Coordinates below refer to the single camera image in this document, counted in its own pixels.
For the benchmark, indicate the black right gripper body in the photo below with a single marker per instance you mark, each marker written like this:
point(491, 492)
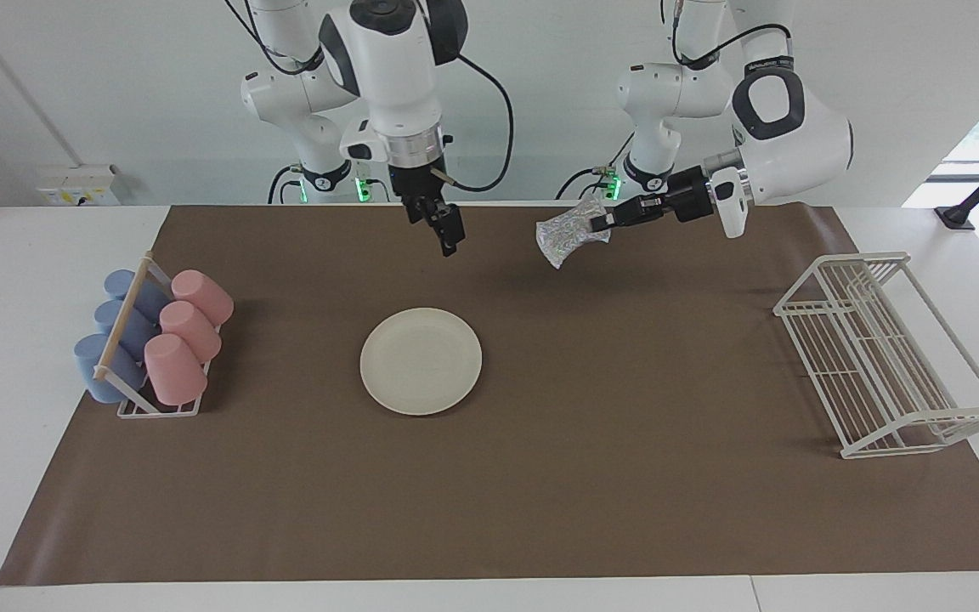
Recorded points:
point(420, 189)

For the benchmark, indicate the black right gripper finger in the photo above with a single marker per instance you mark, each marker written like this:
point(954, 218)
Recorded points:
point(433, 219)
point(453, 231)

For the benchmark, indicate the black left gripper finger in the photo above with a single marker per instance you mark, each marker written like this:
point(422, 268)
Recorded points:
point(602, 226)
point(607, 216)

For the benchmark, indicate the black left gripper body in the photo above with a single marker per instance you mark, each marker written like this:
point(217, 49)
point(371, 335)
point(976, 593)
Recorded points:
point(676, 204)

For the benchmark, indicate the silver glitter sponge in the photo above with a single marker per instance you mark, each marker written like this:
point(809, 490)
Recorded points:
point(566, 236)

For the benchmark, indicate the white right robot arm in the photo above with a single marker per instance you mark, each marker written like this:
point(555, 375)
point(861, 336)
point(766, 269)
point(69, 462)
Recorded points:
point(387, 68)

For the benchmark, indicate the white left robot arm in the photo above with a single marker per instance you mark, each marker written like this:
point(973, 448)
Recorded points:
point(804, 144)

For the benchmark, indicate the cream round plate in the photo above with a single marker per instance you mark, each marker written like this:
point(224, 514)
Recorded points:
point(421, 359)

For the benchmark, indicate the pink plastic cup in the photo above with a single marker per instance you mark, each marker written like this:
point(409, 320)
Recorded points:
point(192, 330)
point(173, 367)
point(203, 295)

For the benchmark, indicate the brown table mat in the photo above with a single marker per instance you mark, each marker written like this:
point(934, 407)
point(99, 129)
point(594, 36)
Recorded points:
point(540, 493)

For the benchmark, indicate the blue plastic cup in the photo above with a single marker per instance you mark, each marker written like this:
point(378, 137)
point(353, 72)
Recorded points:
point(146, 297)
point(99, 370)
point(134, 330)

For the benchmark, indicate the white wall socket box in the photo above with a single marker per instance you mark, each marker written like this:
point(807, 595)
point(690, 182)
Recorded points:
point(73, 185)

